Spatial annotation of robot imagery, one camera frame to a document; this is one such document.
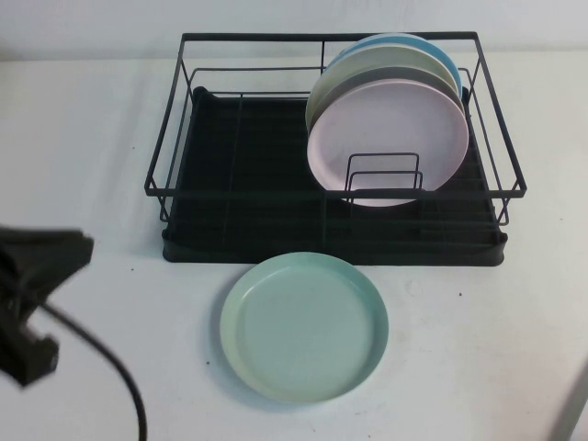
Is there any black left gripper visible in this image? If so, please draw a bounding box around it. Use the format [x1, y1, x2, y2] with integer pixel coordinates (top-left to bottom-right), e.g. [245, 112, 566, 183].
[0, 226, 96, 325]

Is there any mint green plate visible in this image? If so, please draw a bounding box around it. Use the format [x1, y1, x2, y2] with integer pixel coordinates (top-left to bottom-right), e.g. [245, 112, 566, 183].
[219, 251, 390, 405]

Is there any pink plate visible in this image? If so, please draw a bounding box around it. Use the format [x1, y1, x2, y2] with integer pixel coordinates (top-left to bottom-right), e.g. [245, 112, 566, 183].
[306, 77, 470, 207]

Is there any grey plate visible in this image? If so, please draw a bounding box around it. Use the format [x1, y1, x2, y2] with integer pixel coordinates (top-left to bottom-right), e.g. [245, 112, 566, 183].
[321, 65, 463, 109]

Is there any cream plate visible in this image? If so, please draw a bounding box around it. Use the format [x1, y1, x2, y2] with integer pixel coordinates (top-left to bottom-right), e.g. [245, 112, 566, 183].
[305, 44, 462, 134]

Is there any blue plate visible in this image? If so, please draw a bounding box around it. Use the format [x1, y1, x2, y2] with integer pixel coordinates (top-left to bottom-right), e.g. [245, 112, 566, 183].
[339, 32, 462, 97]

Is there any black wire dish rack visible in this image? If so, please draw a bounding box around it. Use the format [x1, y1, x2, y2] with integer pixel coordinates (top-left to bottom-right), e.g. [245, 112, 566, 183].
[144, 30, 526, 244]
[161, 85, 510, 266]

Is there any black camera cable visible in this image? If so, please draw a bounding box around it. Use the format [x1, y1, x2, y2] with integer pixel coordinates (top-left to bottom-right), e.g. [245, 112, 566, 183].
[40, 302, 149, 441]

